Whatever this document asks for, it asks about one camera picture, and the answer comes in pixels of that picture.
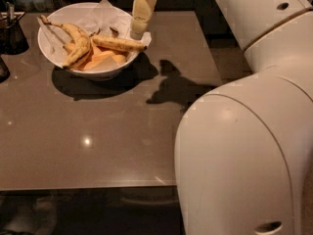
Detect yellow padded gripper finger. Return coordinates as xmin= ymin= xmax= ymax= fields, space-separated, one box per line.
xmin=132 ymin=0 xmax=157 ymax=22

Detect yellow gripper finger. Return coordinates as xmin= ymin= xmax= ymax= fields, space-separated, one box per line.
xmin=130 ymin=18 xmax=148 ymax=40

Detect straight spotted banana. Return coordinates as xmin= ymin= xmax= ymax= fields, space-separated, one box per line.
xmin=91 ymin=35 xmax=147 ymax=52

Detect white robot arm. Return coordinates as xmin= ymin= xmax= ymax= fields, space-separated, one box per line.
xmin=174 ymin=0 xmax=313 ymax=235

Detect curved spotted banana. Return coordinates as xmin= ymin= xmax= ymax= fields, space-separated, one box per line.
xmin=40 ymin=15 xmax=92 ymax=70

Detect white bowl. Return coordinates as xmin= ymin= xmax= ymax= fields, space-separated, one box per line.
xmin=37 ymin=2 xmax=145 ymax=82

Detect white paper liner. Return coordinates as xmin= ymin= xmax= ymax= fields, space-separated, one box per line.
xmin=36 ymin=0 xmax=153 ymax=72

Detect orange fruit pieces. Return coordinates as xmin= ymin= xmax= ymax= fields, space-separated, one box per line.
xmin=63 ymin=42 xmax=126 ymax=71

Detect black mesh pen holder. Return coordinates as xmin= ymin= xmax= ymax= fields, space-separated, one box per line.
xmin=0 ymin=2 xmax=29 ymax=55

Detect dark round object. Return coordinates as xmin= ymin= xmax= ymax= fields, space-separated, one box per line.
xmin=0 ymin=57 xmax=10 ymax=82

